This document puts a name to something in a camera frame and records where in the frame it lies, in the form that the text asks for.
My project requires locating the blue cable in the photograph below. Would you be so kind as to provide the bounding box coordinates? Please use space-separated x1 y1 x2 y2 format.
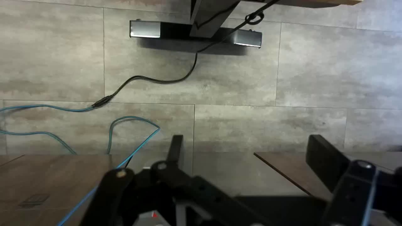
0 104 161 226

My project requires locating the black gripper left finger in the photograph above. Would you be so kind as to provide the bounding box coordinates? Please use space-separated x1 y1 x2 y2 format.
79 134 219 226

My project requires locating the black metal table base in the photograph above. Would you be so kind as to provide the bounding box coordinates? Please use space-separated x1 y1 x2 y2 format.
129 0 263 47

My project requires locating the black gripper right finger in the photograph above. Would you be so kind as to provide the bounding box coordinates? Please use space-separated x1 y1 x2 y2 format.
305 134 402 226

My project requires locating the black cable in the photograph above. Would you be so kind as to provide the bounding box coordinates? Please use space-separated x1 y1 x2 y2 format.
91 0 281 110

